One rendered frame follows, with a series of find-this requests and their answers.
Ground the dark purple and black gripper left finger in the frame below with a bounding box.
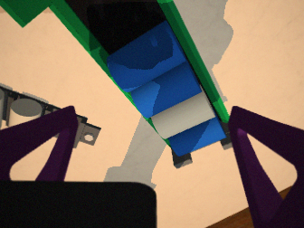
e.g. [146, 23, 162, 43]
[0, 106, 79, 181]

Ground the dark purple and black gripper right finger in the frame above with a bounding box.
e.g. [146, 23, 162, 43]
[228, 106, 304, 228]

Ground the dark grey mounting plate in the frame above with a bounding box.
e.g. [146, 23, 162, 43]
[80, 123, 101, 146]

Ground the dark blue plastic bar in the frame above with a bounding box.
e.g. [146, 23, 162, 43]
[130, 60, 202, 119]
[168, 111, 226, 157]
[107, 21, 186, 92]

